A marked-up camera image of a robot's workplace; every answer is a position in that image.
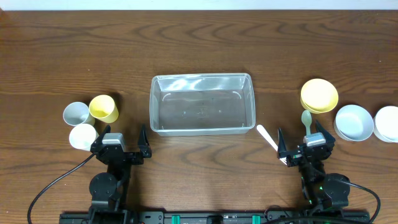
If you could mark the yellow plastic bowl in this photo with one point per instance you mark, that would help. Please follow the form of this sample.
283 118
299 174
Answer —
319 96

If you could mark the yellow plastic cup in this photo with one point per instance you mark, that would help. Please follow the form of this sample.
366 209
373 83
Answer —
103 108

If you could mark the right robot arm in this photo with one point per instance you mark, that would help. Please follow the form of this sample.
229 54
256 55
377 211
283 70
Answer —
324 191

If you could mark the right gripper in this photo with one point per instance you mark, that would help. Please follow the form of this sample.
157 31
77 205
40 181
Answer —
304 154

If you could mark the clear plastic container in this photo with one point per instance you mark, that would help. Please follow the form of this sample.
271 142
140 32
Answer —
202 104

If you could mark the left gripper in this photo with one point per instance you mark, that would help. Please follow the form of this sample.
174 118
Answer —
125 155

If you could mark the white plastic cup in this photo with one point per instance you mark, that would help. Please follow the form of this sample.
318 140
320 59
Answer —
83 136

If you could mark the white plastic fork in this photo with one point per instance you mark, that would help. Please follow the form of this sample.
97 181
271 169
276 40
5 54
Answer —
263 132

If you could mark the light blue plastic bowl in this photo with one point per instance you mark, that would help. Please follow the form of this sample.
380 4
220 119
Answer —
353 123

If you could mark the grey plastic cup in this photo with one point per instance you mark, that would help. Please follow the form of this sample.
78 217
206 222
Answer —
77 113

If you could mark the pale green plastic spoon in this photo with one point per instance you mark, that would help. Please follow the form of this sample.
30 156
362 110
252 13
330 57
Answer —
306 119

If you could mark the white plastic bowl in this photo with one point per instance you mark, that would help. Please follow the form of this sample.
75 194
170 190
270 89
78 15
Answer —
385 124

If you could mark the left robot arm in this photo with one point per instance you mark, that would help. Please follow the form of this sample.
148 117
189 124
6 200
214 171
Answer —
109 189

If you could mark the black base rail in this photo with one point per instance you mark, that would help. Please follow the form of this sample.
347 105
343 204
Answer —
159 217

